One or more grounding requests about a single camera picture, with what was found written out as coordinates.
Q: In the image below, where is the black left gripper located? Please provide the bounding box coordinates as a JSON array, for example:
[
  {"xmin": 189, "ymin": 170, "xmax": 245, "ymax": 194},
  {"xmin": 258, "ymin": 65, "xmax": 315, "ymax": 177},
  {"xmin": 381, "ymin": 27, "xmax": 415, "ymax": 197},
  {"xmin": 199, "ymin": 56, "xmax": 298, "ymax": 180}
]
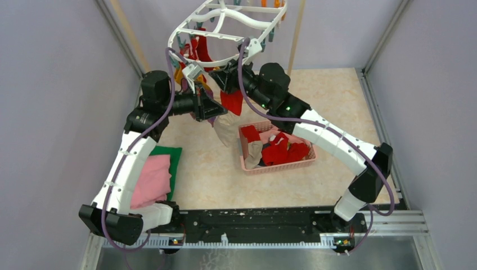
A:
[{"xmin": 161, "ymin": 80, "xmax": 227, "ymax": 122}]

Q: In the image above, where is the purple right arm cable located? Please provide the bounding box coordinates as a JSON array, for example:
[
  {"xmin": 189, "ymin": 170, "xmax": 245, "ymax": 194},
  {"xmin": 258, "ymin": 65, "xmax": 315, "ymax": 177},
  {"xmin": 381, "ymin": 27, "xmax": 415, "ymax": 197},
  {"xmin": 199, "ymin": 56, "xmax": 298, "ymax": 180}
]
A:
[{"xmin": 237, "ymin": 37, "xmax": 396, "ymax": 257}]

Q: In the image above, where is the maroon purple long sock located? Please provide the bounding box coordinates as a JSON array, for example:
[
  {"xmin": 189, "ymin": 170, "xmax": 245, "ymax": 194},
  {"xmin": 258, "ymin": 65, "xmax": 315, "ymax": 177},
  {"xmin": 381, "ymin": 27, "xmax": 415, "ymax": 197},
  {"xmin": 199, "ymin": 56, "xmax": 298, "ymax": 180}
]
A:
[{"xmin": 207, "ymin": 116, "xmax": 218, "ymax": 128}]

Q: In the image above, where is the green cloth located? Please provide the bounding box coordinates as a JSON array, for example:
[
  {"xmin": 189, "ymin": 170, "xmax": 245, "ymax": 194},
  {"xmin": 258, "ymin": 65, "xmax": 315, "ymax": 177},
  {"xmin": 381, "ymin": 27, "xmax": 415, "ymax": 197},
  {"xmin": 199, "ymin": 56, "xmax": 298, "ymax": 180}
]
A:
[{"xmin": 150, "ymin": 146, "xmax": 182, "ymax": 201}]

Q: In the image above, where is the orange clothespin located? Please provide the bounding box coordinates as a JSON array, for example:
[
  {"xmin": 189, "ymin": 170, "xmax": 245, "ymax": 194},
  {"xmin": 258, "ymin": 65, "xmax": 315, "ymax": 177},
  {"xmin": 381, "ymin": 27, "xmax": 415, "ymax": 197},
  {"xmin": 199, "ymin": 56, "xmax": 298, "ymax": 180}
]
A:
[{"xmin": 174, "ymin": 63, "xmax": 206, "ymax": 86}]

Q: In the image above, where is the wooden drying rack frame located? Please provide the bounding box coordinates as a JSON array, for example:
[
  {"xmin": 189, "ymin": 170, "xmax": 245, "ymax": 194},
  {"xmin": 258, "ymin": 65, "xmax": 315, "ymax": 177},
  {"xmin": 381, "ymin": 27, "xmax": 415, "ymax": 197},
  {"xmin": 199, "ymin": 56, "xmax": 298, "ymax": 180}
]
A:
[{"xmin": 97, "ymin": 1, "xmax": 301, "ymax": 75}]

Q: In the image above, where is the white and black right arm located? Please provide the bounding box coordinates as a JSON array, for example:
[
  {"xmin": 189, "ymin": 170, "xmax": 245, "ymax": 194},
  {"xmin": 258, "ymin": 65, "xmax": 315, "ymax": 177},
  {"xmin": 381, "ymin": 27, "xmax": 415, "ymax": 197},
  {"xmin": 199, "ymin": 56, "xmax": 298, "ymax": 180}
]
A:
[{"xmin": 209, "ymin": 60, "xmax": 395, "ymax": 232}]

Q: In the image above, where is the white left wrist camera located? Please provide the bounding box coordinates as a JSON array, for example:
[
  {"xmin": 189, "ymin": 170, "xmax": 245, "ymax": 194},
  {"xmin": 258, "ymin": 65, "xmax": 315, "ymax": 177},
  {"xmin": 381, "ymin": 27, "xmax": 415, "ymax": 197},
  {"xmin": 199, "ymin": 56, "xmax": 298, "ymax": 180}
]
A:
[{"xmin": 182, "ymin": 62, "xmax": 205, "ymax": 94}]

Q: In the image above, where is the red patterned sock pair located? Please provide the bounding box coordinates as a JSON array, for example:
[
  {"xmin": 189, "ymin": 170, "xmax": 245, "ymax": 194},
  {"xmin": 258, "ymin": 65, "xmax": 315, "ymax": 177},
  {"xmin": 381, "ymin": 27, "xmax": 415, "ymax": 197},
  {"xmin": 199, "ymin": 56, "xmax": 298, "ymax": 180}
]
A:
[{"xmin": 180, "ymin": 35, "xmax": 213, "ymax": 62}]

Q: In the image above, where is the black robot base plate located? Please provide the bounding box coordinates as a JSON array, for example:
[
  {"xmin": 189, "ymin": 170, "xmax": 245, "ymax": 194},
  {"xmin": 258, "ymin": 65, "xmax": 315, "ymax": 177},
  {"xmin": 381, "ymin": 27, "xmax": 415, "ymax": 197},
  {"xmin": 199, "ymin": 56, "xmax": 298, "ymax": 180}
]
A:
[{"xmin": 145, "ymin": 205, "xmax": 368, "ymax": 235}]

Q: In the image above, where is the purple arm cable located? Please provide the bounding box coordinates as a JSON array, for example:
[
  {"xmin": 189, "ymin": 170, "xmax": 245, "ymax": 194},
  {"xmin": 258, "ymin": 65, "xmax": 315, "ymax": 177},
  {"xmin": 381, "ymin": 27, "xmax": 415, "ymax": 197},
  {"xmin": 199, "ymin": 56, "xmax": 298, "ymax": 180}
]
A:
[
  {"xmin": 100, "ymin": 47, "xmax": 187, "ymax": 270},
  {"xmin": 237, "ymin": 37, "xmax": 396, "ymax": 257}
]

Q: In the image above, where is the pink plastic basket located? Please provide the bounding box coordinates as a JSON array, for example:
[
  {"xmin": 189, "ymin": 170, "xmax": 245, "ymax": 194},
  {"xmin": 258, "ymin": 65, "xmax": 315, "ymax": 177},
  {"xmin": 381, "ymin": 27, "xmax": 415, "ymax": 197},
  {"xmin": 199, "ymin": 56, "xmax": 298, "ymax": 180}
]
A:
[{"xmin": 237, "ymin": 121, "xmax": 318, "ymax": 176}]

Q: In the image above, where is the pink cloth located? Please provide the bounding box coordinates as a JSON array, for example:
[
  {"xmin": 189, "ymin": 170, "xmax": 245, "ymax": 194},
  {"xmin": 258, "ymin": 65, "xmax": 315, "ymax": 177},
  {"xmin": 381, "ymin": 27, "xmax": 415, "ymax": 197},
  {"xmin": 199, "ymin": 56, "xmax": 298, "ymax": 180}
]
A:
[{"xmin": 130, "ymin": 155, "xmax": 172, "ymax": 209}]

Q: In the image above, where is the white plastic clip hanger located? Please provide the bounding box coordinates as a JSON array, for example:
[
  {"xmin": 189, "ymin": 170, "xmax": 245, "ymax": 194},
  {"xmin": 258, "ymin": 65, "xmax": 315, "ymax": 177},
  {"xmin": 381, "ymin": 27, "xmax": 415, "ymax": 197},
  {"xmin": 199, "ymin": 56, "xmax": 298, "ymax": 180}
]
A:
[{"xmin": 167, "ymin": 1, "xmax": 288, "ymax": 69}]

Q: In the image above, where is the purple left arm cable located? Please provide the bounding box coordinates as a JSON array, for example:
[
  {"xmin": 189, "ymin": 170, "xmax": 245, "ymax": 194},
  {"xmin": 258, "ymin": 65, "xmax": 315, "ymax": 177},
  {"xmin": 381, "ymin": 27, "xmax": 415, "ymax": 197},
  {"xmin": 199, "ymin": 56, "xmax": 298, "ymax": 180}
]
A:
[{"xmin": 100, "ymin": 47, "xmax": 187, "ymax": 270}]

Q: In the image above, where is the beige sock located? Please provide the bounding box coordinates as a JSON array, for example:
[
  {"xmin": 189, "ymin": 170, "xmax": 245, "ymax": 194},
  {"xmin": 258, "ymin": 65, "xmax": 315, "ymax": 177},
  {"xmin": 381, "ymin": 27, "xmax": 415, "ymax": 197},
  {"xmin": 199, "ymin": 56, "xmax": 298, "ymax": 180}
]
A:
[
  {"xmin": 244, "ymin": 140, "xmax": 263, "ymax": 170},
  {"xmin": 214, "ymin": 112, "xmax": 240, "ymax": 147}
]

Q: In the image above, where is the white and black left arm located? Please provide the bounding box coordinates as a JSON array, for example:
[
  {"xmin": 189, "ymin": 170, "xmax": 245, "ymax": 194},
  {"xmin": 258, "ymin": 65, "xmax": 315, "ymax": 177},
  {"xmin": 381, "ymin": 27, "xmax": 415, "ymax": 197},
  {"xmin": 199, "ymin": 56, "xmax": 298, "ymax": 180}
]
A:
[{"xmin": 79, "ymin": 70, "xmax": 227, "ymax": 245}]

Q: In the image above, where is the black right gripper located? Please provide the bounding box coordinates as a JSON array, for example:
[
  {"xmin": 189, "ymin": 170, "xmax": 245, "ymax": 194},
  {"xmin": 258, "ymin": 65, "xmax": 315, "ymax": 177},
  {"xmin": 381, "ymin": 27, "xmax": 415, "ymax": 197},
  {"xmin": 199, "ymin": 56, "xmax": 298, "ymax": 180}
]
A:
[{"xmin": 209, "ymin": 55, "xmax": 272, "ymax": 112}]

